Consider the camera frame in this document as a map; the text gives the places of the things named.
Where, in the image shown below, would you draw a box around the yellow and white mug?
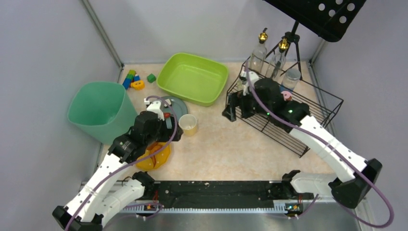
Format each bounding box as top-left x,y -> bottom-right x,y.
178,114 -> 198,136

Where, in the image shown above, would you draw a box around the grey-blue plate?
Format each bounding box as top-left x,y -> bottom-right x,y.
162,96 -> 189,119

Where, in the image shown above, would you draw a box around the pink lid spice jar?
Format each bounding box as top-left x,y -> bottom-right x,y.
281,90 -> 293,101

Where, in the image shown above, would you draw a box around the gold top oil bottle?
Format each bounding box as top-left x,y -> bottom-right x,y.
265,38 -> 289,79
249,27 -> 268,73

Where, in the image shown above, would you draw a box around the silver lid blue label jar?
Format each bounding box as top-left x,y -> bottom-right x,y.
280,68 -> 301,92

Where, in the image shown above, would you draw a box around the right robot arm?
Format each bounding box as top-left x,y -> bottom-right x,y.
222,78 -> 383,208

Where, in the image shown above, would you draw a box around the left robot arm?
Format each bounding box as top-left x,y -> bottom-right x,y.
52,111 -> 183,231

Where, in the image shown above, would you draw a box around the brown food scraps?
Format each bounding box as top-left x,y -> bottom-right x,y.
146,143 -> 163,168

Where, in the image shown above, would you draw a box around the yellow scalloped plate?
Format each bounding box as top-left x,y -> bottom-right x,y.
135,142 -> 171,171

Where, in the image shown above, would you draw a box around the green plastic basin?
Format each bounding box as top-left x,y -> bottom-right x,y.
156,52 -> 229,107

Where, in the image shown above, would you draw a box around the orange toy piece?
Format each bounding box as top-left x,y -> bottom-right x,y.
130,80 -> 145,90

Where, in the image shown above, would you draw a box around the green toy cube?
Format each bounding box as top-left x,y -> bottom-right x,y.
147,74 -> 156,83

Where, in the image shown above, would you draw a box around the stacked toy blocks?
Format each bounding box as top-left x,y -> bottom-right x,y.
122,69 -> 140,90

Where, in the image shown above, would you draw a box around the teal trash bin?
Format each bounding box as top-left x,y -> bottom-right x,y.
67,81 -> 138,145

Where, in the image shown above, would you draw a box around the black tripod stand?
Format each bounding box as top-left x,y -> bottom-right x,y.
266,20 -> 304,80

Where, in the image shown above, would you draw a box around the black perforated tray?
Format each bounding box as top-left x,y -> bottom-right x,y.
267,0 -> 366,42

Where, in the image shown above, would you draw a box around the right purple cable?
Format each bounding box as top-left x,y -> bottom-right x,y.
243,59 -> 395,229

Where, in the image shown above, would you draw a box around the purple cable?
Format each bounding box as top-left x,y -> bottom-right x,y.
243,59 -> 395,229
64,95 -> 179,231

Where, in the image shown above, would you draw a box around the black wire rack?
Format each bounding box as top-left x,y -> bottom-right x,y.
235,61 -> 344,157

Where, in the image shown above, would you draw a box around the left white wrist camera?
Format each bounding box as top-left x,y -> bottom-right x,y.
144,98 -> 165,121

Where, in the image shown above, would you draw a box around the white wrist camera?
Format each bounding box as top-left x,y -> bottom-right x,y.
144,98 -> 165,121
239,70 -> 260,96

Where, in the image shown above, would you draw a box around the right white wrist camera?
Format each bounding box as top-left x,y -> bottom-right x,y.
239,70 -> 260,96

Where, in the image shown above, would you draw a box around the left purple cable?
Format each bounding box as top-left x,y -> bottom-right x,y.
64,95 -> 179,231

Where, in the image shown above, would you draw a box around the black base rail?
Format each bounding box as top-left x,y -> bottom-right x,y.
105,180 -> 335,214

